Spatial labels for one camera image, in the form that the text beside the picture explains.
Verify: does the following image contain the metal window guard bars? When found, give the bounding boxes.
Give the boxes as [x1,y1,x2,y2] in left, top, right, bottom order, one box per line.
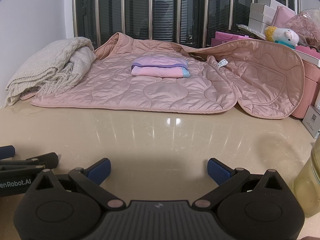
[72,0,302,48]

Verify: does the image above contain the yellowish glass jar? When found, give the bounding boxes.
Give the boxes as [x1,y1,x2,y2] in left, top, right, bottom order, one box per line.
[290,137,320,218]

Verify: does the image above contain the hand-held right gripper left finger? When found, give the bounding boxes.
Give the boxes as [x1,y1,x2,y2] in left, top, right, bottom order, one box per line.
[24,158,127,211]

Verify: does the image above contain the pink pouch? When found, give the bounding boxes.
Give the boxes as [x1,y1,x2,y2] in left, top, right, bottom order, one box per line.
[271,5,297,29]

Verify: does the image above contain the magenta storage box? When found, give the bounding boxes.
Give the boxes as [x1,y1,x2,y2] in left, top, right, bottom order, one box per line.
[211,30,266,48]

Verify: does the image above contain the pink purple garment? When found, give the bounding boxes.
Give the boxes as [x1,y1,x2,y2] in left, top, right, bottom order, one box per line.
[130,55,191,79]

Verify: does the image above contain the clear bag of pink fluff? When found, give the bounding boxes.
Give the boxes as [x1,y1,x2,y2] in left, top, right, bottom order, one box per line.
[282,8,320,49]

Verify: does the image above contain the pink quilted jacket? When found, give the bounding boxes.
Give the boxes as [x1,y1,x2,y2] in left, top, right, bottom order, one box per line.
[21,32,309,120]

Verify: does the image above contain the beige knitted fringed scarf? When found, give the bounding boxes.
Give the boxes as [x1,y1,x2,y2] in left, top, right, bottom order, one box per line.
[2,37,97,108]

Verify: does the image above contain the clear flat packet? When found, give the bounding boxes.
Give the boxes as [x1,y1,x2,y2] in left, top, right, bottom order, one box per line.
[237,24,268,39]

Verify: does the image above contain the white printed cardboard box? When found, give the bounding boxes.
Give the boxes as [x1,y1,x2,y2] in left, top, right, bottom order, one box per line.
[302,104,320,139]

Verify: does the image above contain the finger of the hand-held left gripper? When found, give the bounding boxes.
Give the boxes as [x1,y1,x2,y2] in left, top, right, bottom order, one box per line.
[0,145,16,160]
[0,152,59,172]

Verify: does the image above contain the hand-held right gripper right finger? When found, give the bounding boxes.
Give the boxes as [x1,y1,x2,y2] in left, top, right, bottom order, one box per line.
[194,158,296,211]

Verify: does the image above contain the white plush toy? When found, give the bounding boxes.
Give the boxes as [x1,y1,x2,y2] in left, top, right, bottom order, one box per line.
[265,26,301,49]

